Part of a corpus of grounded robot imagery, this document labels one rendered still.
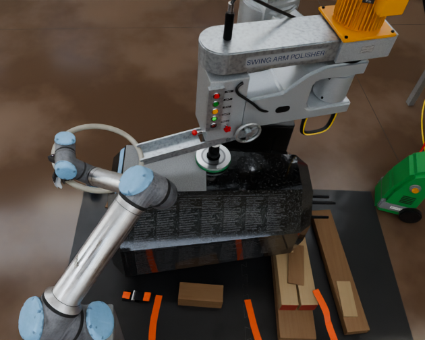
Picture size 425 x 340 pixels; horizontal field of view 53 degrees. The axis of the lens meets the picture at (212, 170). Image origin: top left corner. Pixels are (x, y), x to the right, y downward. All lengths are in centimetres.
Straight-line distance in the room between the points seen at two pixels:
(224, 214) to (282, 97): 76
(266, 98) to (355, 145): 209
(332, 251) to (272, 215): 90
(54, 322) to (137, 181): 58
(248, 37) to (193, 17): 335
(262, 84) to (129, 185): 105
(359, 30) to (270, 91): 50
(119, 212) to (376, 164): 298
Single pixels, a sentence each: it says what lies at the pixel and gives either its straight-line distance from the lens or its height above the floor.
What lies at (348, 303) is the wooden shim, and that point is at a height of 10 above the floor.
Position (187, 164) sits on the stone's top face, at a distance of 257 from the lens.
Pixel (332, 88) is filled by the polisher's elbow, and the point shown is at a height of 141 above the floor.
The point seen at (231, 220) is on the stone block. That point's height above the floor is 74.
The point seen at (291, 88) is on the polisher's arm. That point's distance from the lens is 223.
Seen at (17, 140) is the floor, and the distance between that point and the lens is 407.
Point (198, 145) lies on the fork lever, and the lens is 237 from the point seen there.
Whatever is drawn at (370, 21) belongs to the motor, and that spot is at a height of 183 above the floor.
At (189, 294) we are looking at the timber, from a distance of 295.
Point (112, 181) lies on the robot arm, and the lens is 184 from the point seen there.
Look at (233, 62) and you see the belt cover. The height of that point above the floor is 169.
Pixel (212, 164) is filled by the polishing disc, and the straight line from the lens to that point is 253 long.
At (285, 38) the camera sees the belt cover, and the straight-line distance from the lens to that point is 206.
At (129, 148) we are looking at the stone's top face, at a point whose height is 87.
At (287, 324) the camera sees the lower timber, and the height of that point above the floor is 10.
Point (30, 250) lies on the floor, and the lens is 340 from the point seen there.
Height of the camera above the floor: 289
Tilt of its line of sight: 52 degrees down
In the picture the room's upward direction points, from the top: 7 degrees clockwise
